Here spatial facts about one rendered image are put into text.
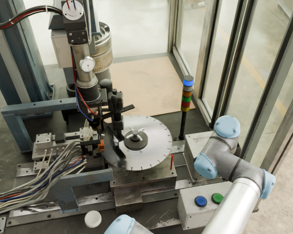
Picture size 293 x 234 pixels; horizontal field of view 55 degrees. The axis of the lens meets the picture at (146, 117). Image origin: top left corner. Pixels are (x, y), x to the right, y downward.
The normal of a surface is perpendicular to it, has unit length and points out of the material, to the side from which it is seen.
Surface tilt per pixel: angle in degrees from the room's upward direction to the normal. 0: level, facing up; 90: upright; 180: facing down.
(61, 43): 90
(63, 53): 90
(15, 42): 90
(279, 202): 0
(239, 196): 13
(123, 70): 0
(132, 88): 0
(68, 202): 90
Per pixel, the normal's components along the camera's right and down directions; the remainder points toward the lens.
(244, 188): 0.05, -0.85
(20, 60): 0.18, 0.69
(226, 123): -0.17, -0.56
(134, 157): 0.00, -0.71
